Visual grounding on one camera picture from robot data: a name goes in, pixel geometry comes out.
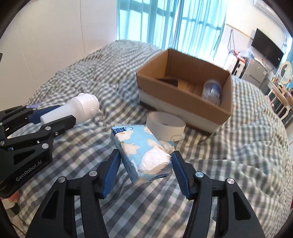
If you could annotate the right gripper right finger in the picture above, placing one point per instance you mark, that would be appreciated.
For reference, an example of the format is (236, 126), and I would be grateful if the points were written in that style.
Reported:
(235, 216)

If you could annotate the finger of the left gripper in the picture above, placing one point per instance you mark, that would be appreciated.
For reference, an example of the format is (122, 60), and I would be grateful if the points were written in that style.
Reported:
(37, 113)
(60, 126)

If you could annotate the brown cardboard box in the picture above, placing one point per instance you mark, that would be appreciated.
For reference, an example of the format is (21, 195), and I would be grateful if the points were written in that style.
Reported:
(173, 82)

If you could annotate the blue floral tissue pack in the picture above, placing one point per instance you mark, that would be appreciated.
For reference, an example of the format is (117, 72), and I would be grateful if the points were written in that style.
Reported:
(143, 156)

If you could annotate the white plug-in night light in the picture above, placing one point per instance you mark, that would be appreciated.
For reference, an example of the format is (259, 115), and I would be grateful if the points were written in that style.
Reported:
(83, 107)

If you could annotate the white dressing table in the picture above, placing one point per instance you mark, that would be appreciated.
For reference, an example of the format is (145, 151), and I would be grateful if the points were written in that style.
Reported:
(283, 95)

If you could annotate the black wall television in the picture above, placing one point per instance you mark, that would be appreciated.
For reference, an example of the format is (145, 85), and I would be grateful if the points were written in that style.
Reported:
(267, 48)

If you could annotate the silver mini fridge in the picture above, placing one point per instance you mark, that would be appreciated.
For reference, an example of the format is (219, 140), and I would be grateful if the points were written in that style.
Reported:
(254, 72)

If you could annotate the teal window curtains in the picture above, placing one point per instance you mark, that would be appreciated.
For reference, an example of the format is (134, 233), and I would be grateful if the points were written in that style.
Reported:
(191, 27)

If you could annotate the white oval vanity mirror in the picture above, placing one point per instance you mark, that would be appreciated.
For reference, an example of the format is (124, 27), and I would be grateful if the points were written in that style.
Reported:
(284, 73)

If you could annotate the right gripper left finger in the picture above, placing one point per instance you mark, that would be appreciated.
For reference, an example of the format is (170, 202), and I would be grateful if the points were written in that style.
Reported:
(55, 216)

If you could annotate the white suitcase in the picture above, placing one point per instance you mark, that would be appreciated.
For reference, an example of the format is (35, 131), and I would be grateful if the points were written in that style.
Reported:
(239, 67)

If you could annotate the gingham checked duvet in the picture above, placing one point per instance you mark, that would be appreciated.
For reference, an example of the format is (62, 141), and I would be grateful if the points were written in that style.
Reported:
(252, 147)

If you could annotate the clear cotton swab jar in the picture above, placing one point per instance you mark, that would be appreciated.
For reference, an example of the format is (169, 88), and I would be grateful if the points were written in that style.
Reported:
(212, 92)

